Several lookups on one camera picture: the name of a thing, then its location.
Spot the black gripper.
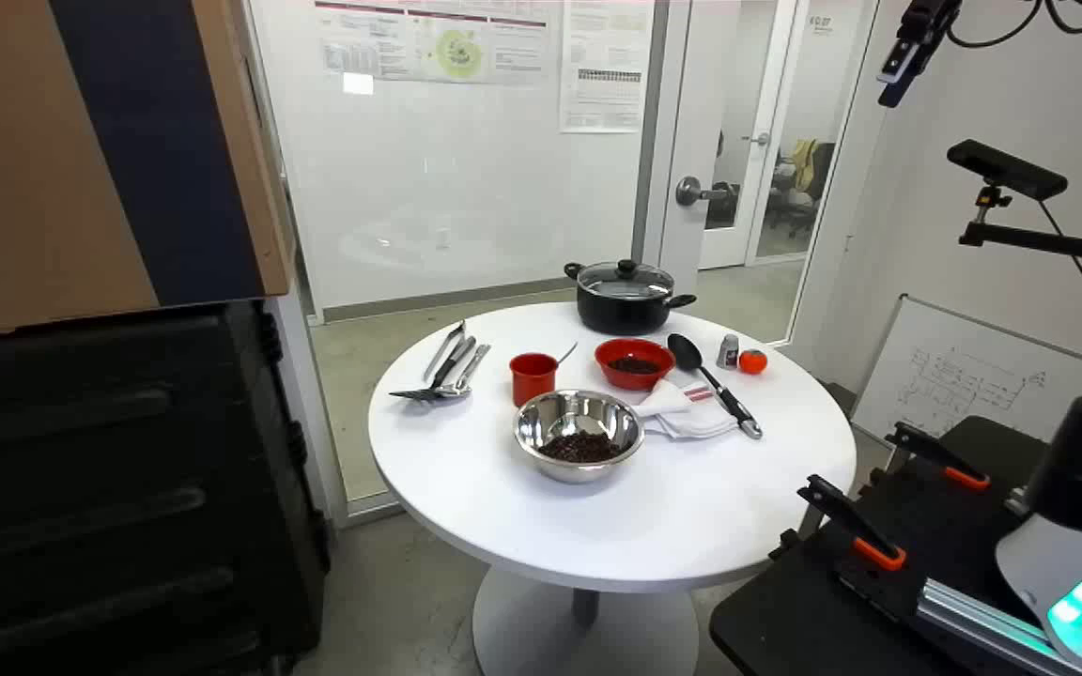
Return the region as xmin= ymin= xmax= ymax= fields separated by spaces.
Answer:
xmin=876 ymin=0 xmax=967 ymax=112

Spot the red cup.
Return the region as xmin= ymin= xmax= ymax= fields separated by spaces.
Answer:
xmin=508 ymin=348 xmax=565 ymax=410

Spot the whiteboard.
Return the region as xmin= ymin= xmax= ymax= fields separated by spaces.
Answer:
xmin=850 ymin=294 xmax=1082 ymax=450

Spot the black ladle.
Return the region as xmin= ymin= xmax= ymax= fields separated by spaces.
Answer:
xmin=664 ymin=331 xmax=768 ymax=441

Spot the black pot with lid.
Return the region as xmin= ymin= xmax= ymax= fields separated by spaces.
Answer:
xmin=558 ymin=256 xmax=700 ymax=339

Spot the red bowl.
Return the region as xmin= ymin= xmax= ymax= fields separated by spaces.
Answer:
xmin=595 ymin=333 xmax=680 ymax=393

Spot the white cloth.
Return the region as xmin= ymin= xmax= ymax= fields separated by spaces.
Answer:
xmin=636 ymin=375 xmax=740 ymax=441

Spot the steel mixing bowl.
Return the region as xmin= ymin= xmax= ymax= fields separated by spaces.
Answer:
xmin=510 ymin=388 xmax=645 ymax=489

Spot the metal spatula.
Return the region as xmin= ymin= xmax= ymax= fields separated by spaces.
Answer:
xmin=437 ymin=339 xmax=496 ymax=404

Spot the black mounting platform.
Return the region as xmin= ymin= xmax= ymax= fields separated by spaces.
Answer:
xmin=706 ymin=410 xmax=1082 ymax=676

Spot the narrow brown wooden board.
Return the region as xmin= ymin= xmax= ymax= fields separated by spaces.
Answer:
xmin=189 ymin=0 xmax=297 ymax=300

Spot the dark blue panel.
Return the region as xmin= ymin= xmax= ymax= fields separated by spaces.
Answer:
xmin=50 ymin=0 xmax=268 ymax=309

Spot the black drawer cabinet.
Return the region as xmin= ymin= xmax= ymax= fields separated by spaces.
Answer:
xmin=0 ymin=295 xmax=335 ymax=676

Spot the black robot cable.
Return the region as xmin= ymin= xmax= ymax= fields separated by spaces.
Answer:
xmin=947 ymin=0 xmax=1082 ymax=53

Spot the black camera on stand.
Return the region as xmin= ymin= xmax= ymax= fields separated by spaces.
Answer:
xmin=943 ymin=133 xmax=1071 ymax=206

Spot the metal door handle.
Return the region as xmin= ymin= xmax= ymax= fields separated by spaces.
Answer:
xmin=674 ymin=172 xmax=744 ymax=216

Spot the tall wall poster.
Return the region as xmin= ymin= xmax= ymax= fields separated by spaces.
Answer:
xmin=558 ymin=0 xmax=656 ymax=133

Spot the black clamp orange handle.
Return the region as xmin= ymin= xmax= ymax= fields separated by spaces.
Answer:
xmin=796 ymin=468 xmax=912 ymax=578
xmin=881 ymin=420 xmax=997 ymax=500

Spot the wide wall poster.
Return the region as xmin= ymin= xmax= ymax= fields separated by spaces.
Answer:
xmin=310 ymin=0 xmax=565 ymax=90

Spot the aluminium rail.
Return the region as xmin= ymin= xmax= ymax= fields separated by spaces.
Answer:
xmin=912 ymin=574 xmax=1059 ymax=676

